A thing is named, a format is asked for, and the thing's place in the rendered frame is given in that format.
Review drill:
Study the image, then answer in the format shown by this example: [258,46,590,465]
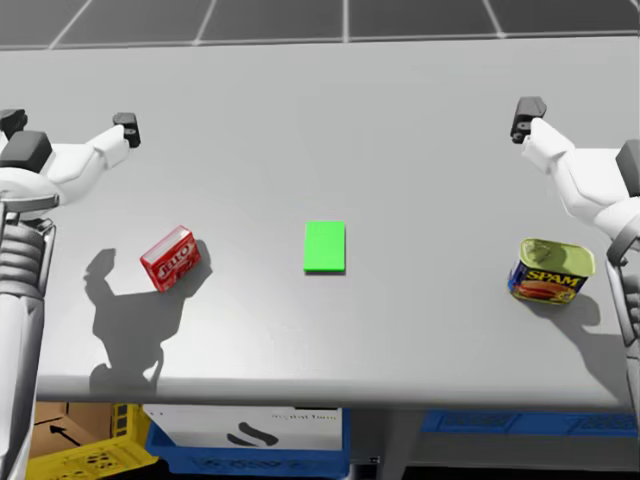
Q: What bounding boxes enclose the green and blue rectangular can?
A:
[508,237,597,306]

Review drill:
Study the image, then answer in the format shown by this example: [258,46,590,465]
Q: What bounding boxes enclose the blue box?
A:
[144,406,352,480]
[418,409,640,436]

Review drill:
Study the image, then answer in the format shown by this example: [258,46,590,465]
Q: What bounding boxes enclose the green pad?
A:
[302,220,348,275]

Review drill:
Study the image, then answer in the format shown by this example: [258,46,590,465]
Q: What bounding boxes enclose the white box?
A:
[141,405,344,452]

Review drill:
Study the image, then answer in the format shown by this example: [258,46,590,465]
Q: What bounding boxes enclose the yellow box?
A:
[27,402,158,480]

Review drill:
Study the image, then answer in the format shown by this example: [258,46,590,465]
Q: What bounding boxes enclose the brown box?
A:
[28,401,115,460]

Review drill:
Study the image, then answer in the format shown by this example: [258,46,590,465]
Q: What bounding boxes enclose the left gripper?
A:
[0,108,143,207]

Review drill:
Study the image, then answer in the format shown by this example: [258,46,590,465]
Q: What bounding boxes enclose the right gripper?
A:
[509,96,640,242]

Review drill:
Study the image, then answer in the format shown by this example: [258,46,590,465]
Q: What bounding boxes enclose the red carton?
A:
[139,225,203,294]

